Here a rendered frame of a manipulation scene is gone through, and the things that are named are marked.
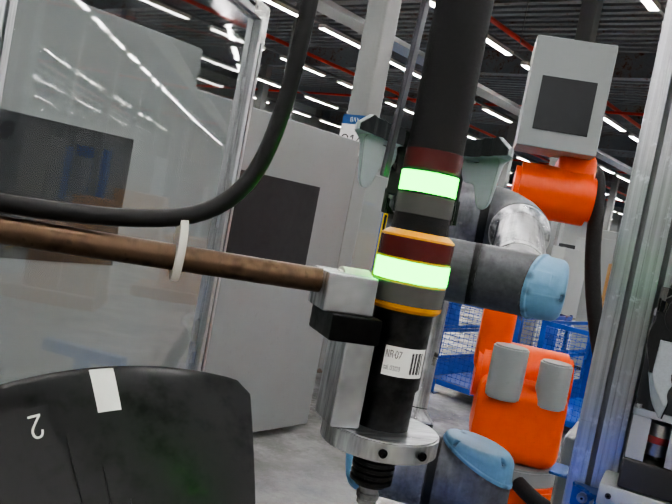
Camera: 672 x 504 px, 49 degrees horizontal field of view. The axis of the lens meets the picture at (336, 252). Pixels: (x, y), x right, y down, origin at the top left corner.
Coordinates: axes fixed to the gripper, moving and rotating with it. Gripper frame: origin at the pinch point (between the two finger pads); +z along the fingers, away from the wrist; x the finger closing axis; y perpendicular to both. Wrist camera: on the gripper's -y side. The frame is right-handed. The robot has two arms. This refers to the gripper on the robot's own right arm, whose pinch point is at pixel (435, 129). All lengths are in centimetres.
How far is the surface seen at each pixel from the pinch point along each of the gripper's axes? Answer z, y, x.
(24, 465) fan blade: 17.7, 26.9, 20.7
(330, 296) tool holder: 20.4, 12.6, 3.8
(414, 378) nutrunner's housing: 18.0, 16.6, -1.6
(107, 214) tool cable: 24.6, 10.3, 15.3
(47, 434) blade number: 16.1, 25.3, 20.3
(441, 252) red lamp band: 18.5, 9.2, -1.7
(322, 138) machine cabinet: -429, -39, 73
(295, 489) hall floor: -351, 165, 39
